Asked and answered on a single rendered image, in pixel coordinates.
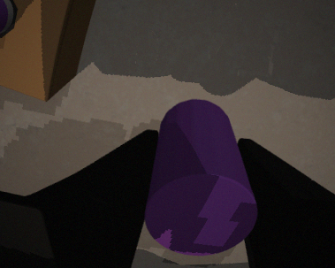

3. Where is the brown wooden block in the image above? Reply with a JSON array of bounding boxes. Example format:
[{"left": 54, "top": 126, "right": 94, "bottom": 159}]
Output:
[{"left": 0, "top": 0, "right": 95, "bottom": 102}]

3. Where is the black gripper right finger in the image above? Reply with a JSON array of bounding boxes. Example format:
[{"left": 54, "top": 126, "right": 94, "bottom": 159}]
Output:
[{"left": 237, "top": 138, "right": 335, "bottom": 268}]

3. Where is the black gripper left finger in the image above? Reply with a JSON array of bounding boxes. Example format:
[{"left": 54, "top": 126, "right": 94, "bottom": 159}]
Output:
[{"left": 0, "top": 130, "right": 158, "bottom": 268}]

